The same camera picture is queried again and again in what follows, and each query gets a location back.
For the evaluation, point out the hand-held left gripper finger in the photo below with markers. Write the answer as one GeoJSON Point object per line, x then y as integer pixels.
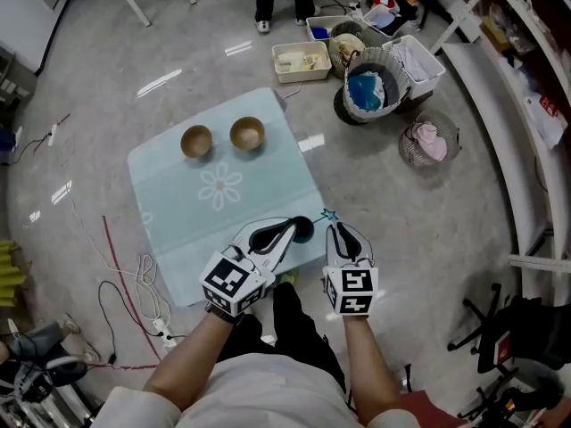
{"type": "Point", "coordinates": [276, 253]}
{"type": "Point", "coordinates": [267, 229]}

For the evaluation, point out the small white power strip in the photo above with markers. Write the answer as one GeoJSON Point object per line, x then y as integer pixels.
{"type": "Point", "coordinates": [52, 134]}

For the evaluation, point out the person's right forearm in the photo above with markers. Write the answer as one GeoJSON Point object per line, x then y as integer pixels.
{"type": "Point", "coordinates": [370, 368]}

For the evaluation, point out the person's white shirt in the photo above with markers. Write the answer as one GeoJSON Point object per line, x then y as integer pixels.
{"type": "Point", "coordinates": [267, 395]}

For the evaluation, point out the white bin with cream items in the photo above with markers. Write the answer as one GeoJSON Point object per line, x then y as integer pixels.
{"type": "Point", "coordinates": [301, 63]}

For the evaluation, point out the grey cabinet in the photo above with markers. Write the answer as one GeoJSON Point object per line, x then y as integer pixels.
{"type": "Point", "coordinates": [13, 78]}

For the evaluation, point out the white bag with red print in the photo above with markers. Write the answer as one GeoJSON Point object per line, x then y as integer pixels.
{"type": "Point", "coordinates": [546, 120]}

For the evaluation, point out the person's black trousers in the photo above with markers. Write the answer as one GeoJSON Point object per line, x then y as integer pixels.
{"type": "Point", "coordinates": [294, 328]}

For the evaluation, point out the yellow green folded object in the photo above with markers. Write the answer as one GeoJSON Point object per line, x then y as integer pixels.
{"type": "Point", "coordinates": [11, 274]}

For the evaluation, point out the white bin with white cloth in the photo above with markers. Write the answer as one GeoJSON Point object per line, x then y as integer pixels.
{"type": "Point", "coordinates": [415, 63]}

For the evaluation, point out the teal star-shaped wand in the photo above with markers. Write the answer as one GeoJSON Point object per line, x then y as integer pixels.
{"type": "Point", "coordinates": [329, 214]}

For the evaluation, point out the dark teal cup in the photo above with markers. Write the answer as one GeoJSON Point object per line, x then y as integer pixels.
{"type": "Point", "coordinates": [305, 230]}

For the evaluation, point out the grey white pleated basket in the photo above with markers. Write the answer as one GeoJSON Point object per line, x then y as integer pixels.
{"type": "Point", "coordinates": [372, 89]}

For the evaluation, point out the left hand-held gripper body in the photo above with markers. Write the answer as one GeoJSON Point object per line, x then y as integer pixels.
{"type": "Point", "coordinates": [234, 285]}

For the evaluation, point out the white bin with blue item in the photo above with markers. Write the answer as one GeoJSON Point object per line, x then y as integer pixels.
{"type": "Point", "coordinates": [323, 29]}

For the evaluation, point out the dark grey equipment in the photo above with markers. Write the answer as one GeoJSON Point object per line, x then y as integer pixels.
{"type": "Point", "coordinates": [40, 359]}

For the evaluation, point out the pink red cloth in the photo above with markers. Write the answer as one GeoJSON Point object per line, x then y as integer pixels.
{"type": "Point", "coordinates": [432, 410]}

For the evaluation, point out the brown wooden bowl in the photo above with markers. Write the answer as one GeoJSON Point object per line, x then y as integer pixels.
{"type": "Point", "coordinates": [246, 133]}
{"type": "Point", "coordinates": [196, 142]}

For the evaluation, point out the person's left forearm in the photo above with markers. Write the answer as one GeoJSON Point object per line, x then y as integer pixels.
{"type": "Point", "coordinates": [187, 364]}

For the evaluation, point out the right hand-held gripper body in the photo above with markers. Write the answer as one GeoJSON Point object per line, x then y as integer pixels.
{"type": "Point", "coordinates": [352, 290]}

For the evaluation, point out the white shelf unit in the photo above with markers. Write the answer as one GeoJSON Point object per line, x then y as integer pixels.
{"type": "Point", "coordinates": [504, 118]}

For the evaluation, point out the olive woven round basket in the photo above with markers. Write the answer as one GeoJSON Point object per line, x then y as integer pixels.
{"type": "Point", "coordinates": [345, 45]}

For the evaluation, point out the light blue flower tablecloth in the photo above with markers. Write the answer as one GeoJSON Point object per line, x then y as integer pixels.
{"type": "Point", "coordinates": [214, 221]}

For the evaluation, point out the person's right shoe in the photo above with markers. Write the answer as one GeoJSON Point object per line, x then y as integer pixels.
{"type": "Point", "coordinates": [288, 277]}

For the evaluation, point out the black office chair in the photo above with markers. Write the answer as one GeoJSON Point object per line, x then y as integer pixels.
{"type": "Point", "coordinates": [517, 332]}

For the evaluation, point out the white bin with dark clothes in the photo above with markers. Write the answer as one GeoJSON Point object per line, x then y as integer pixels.
{"type": "Point", "coordinates": [388, 18]}

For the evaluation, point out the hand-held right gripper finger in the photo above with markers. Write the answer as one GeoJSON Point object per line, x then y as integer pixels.
{"type": "Point", "coordinates": [350, 245]}
{"type": "Point", "coordinates": [332, 250]}

